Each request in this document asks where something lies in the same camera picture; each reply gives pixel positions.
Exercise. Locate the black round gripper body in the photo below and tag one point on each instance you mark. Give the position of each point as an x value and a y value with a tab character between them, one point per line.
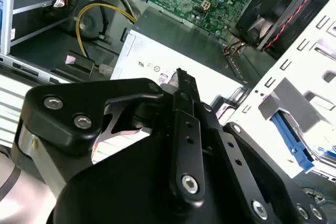
126	187

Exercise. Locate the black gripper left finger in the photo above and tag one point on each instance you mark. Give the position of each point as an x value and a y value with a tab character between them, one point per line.
60	119

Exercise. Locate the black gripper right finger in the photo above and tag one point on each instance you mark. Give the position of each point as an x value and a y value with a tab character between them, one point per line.
236	161

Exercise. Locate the hard disk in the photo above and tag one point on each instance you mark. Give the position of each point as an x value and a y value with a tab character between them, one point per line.
288	134

